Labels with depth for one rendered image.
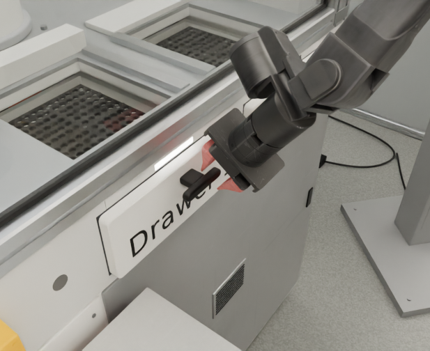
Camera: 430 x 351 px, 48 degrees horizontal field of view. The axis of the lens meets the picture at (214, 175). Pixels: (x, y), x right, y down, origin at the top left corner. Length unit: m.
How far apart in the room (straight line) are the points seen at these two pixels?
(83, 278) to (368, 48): 0.43
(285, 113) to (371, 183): 1.61
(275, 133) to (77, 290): 0.32
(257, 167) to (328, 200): 1.40
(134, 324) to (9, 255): 0.23
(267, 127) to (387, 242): 1.35
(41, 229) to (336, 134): 1.95
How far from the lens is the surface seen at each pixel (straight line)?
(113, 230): 0.61
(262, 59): 0.56
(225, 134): 0.62
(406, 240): 1.87
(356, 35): 0.51
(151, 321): 0.70
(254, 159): 0.60
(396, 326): 1.69
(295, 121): 0.54
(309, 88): 0.51
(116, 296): 0.73
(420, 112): 2.41
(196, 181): 0.66
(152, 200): 0.64
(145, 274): 0.76
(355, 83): 0.50
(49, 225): 0.56
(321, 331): 1.62
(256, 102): 0.80
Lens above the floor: 1.35
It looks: 41 degrees down
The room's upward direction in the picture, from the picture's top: straight up
